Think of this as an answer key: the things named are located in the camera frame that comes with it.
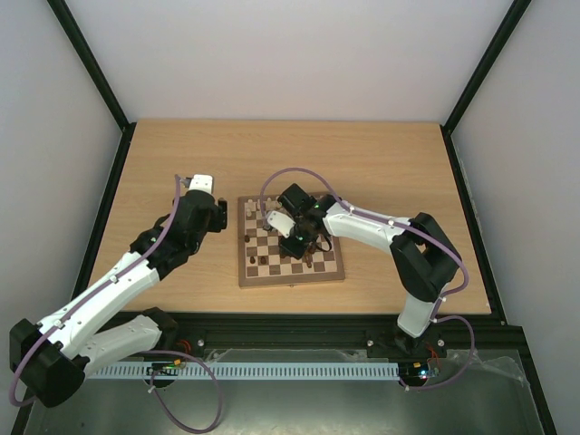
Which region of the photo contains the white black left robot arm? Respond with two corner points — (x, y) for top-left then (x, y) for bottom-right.
(9, 176), (227, 408)

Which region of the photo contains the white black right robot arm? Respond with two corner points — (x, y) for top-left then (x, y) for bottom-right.
(266, 184), (467, 355)

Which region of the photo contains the pile of dark chess pieces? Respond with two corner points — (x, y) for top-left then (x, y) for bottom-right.
(280, 246), (316, 268)

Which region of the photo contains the row of light chess pieces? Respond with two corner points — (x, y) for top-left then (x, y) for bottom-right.
(244, 196), (275, 219)

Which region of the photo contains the wooden chess board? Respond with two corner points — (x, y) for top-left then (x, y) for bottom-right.
(237, 195), (345, 288)

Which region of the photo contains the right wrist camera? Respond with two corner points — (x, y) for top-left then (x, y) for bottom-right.
(264, 210), (295, 238)

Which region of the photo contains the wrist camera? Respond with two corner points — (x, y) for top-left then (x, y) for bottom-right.
(188, 174), (214, 195)
(264, 210), (295, 238)

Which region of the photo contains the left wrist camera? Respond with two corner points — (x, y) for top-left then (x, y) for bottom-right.
(188, 174), (214, 195)

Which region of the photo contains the light blue slotted cable duct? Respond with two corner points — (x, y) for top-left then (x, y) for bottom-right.
(91, 361), (400, 381)

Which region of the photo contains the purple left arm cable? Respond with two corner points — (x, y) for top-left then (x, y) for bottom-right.
(8, 173), (187, 407)

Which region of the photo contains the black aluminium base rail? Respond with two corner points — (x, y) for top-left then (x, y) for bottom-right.
(154, 313), (530, 356)

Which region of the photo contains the black frame post left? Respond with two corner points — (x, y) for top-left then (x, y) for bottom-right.
(47, 0), (135, 132)

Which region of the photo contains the black frame post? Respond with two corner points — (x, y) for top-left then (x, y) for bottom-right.
(441, 0), (534, 135)
(47, 0), (135, 132)

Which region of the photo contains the black frame post right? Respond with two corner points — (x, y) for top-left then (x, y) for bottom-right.
(441, 0), (534, 135)

